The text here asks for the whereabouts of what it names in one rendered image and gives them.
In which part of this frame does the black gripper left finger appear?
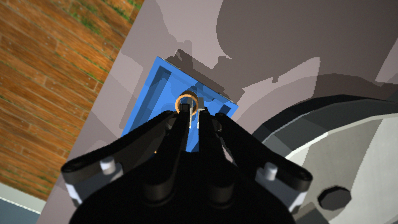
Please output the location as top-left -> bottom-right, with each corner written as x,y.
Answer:
61,97 -> 193,208

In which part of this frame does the blue open crate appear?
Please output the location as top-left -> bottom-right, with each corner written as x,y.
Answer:
120,56 -> 239,152

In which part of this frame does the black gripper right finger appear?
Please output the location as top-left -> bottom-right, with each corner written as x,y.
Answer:
197,97 -> 313,215

